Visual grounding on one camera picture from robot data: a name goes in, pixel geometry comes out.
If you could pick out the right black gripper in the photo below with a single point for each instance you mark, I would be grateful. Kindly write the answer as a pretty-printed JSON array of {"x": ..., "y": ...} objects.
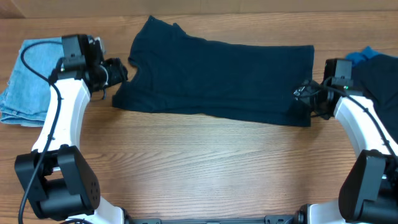
[{"x": 306, "y": 95}]

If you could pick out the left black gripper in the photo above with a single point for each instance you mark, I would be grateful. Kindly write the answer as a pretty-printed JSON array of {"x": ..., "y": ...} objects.
[{"x": 117, "y": 72}]

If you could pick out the dark navy t-shirt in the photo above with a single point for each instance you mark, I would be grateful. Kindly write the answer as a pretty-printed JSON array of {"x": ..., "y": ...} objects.
[{"x": 178, "y": 73}]

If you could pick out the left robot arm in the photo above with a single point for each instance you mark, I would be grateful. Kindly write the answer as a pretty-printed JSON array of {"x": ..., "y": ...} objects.
[{"x": 58, "y": 182}]

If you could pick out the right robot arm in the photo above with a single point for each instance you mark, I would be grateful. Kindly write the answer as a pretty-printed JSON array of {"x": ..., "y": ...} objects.
[{"x": 369, "y": 193}]

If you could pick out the blue garment under pile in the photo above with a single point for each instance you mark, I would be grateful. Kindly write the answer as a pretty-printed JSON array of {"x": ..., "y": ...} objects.
[{"x": 362, "y": 56}]

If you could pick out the folded light blue jeans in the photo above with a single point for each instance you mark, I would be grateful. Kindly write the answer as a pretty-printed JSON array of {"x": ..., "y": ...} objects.
[{"x": 26, "y": 99}]

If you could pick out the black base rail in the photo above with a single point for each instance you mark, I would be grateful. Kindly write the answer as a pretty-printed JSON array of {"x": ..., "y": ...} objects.
[{"x": 268, "y": 219}]

